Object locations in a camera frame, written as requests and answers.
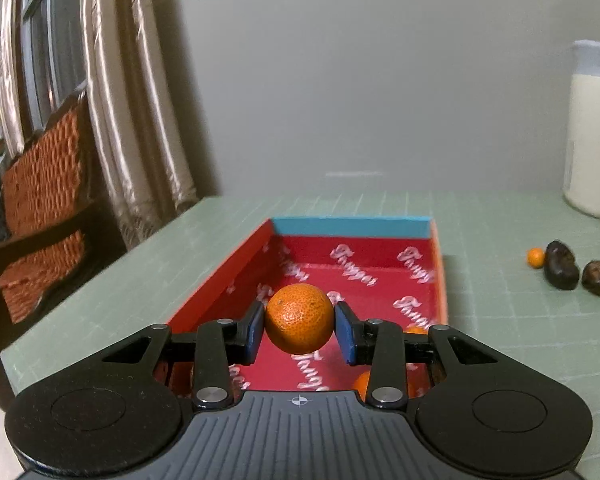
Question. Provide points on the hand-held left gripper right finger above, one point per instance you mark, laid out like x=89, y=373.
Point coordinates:
x=345, y=332

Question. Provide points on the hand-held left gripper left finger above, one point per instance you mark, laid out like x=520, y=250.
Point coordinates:
x=254, y=332

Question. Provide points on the large tangerine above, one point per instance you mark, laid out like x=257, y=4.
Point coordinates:
x=299, y=317

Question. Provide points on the colourful cardboard box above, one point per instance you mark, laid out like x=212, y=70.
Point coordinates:
x=360, y=265

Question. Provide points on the green grid table mat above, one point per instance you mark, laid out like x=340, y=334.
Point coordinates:
x=505, y=335

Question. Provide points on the dark oblong fruit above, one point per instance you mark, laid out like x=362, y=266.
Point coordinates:
x=561, y=266

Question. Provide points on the beige satin curtain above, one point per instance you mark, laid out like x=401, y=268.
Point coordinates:
x=135, y=110
x=7, y=60

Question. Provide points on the wooden chair with orange cushion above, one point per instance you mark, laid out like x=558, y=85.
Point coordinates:
x=45, y=180

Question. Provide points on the brown round fruit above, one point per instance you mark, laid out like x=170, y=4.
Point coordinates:
x=599, y=278

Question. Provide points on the white jug with grey lid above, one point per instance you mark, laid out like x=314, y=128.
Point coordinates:
x=592, y=130

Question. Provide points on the window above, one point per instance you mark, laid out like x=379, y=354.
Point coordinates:
x=50, y=35

